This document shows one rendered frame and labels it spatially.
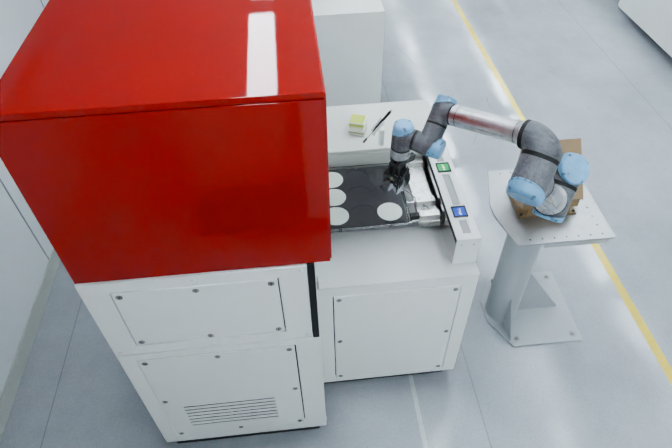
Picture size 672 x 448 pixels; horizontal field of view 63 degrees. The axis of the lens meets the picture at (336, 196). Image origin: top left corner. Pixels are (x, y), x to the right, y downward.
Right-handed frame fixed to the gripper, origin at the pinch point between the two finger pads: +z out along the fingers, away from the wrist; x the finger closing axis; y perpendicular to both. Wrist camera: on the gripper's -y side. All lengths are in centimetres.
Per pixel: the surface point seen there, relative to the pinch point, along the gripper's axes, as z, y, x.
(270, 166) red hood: -65, 69, -7
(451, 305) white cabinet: 33, 17, 36
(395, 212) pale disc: 7.1, 5.4, 2.5
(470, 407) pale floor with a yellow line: 95, 23, 58
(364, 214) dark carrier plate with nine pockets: 7.4, 12.5, -7.9
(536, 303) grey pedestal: 90, -45, 68
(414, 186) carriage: 9.5, -14.2, 2.1
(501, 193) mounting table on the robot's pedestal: 15, -35, 35
